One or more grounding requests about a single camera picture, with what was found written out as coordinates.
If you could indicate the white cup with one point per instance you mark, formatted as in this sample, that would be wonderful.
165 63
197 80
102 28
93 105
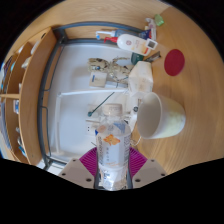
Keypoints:
166 116

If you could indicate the wooden shelf unit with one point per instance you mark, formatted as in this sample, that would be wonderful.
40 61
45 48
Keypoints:
31 100

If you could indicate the red blue tubes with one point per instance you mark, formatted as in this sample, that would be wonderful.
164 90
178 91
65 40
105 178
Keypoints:
150 25

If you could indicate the white plastic box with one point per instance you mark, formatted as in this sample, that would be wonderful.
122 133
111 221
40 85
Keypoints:
141 78

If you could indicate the dark scissors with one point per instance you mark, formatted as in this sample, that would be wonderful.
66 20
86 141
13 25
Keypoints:
152 56

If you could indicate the small green block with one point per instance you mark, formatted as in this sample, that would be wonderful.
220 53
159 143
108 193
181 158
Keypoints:
159 20

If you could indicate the white blue-label wall box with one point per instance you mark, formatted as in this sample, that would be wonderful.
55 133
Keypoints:
98 80

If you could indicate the white red pump bottle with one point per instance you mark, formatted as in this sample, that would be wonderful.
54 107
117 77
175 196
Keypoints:
131 43

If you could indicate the brown tree figurine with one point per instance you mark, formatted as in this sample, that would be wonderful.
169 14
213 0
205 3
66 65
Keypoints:
113 70

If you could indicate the clear plastic water bottle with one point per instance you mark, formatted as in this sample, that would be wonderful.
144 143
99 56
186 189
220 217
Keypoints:
113 150

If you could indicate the small white clock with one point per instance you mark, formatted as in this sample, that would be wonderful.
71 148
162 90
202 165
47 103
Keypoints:
151 43

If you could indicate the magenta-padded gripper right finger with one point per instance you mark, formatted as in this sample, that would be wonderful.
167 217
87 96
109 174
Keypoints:
149 172

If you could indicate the dark green jar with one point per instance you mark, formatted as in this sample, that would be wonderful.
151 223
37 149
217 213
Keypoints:
136 58

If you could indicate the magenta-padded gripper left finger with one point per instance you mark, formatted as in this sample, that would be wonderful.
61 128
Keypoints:
76 173

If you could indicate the flat round red coaster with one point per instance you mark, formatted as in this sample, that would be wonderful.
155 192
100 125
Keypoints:
174 62

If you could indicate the grey metal shelf frame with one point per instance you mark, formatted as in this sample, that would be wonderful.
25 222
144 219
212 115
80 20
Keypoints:
40 100

